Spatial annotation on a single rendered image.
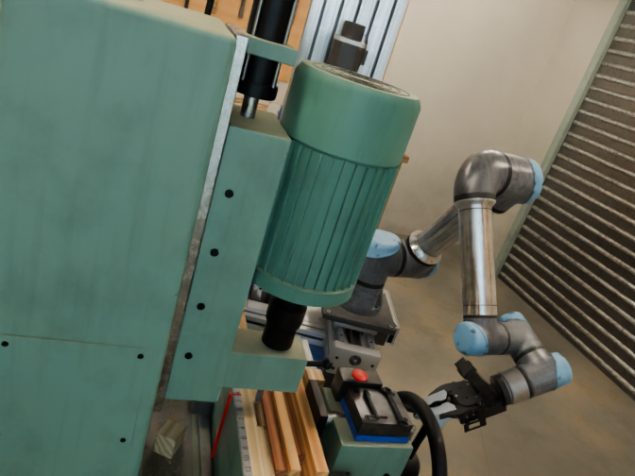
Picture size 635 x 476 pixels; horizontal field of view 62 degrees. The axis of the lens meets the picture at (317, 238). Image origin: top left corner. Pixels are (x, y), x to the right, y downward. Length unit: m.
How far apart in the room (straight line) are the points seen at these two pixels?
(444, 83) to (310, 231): 3.97
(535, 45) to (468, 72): 0.62
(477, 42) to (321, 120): 4.06
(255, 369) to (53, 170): 0.43
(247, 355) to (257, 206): 0.27
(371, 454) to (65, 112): 0.69
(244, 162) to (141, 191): 0.13
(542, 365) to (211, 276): 0.83
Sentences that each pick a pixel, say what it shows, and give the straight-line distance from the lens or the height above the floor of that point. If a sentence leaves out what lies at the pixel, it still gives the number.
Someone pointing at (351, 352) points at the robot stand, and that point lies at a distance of 1.51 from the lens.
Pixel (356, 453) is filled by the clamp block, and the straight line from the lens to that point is 0.95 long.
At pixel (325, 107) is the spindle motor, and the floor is 1.47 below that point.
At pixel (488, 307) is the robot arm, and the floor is 1.10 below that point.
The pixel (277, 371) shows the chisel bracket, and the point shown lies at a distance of 0.88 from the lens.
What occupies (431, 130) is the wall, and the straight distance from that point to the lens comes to 4.67.
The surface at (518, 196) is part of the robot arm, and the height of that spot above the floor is 1.31.
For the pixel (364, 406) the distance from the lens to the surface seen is 0.95.
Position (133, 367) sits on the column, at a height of 1.09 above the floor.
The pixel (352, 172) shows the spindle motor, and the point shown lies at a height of 1.40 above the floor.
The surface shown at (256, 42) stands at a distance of 0.66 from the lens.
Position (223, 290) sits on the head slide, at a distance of 0.74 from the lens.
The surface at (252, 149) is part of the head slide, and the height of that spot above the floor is 1.40.
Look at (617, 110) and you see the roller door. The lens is 4.38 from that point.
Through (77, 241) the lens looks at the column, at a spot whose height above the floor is 1.26.
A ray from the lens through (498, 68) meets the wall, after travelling 4.85.
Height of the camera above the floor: 1.57
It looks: 22 degrees down
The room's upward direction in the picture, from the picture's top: 18 degrees clockwise
